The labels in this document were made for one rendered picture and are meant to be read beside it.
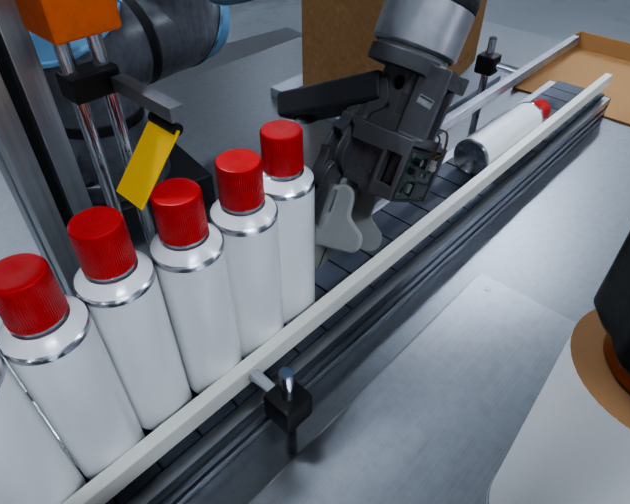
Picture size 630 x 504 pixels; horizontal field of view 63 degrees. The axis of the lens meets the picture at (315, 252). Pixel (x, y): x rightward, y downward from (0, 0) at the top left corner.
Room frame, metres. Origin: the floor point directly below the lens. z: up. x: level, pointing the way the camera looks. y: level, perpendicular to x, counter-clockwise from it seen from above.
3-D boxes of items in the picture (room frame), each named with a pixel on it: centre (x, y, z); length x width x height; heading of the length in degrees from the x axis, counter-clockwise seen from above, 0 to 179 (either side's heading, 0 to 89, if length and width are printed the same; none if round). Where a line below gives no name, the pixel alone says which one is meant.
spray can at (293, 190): (0.35, 0.03, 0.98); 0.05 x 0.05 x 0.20
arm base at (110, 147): (0.61, 0.28, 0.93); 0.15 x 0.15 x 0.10
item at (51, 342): (0.20, 0.16, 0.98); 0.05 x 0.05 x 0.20
